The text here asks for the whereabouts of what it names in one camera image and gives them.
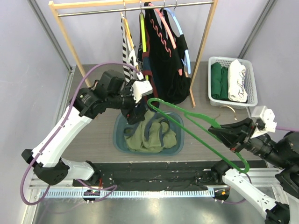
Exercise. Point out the neon yellow hanger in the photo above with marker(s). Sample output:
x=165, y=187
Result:
x=142, y=32

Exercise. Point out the wooden clothes rack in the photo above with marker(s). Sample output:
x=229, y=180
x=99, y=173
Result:
x=128, y=5

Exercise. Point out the folded white shirt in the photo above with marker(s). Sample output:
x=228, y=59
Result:
x=236, y=79

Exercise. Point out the olive green tank top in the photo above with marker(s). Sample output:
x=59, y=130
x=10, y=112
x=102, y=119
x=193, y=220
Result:
x=152, y=135

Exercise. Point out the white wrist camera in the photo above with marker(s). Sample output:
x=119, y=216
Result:
x=141, y=89
x=263, y=118

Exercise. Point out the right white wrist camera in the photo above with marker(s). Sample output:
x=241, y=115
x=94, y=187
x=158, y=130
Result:
x=263, y=118

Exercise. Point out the white plastic basket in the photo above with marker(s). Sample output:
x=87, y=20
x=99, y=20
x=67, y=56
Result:
x=249, y=83

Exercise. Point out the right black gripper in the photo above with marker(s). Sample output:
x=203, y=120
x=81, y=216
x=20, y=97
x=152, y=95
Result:
x=244, y=136

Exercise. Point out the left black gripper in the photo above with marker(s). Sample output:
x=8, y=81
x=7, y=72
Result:
x=132, y=116

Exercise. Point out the folded dark green shirt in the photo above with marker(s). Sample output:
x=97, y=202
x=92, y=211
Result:
x=219, y=82

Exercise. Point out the yellow plastic hanger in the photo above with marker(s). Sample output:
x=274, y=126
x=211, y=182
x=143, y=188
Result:
x=130, y=44

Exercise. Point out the black dress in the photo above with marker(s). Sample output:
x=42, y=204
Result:
x=173, y=89

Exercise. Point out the black white striped tank top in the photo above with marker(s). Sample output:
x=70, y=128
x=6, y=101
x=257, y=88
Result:
x=129, y=73

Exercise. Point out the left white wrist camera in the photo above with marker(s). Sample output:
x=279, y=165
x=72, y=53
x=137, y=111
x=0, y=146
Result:
x=141, y=89

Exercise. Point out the white slotted cable duct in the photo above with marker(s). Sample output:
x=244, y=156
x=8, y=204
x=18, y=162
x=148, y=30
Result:
x=85, y=193

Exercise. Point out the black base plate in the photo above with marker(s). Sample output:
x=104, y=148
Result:
x=156, y=176

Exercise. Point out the teal plastic basin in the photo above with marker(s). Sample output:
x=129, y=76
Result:
x=121, y=124

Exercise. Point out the navy tank top maroon trim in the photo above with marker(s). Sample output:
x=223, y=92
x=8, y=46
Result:
x=144, y=63

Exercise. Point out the light blue hanger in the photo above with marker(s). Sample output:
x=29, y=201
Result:
x=186, y=58

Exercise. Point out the pink hanger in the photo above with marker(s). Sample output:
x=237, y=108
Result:
x=163, y=48

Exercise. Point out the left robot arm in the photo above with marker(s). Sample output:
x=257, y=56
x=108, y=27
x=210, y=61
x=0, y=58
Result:
x=112, y=91

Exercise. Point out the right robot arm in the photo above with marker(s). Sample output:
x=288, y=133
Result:
x=283, y=155

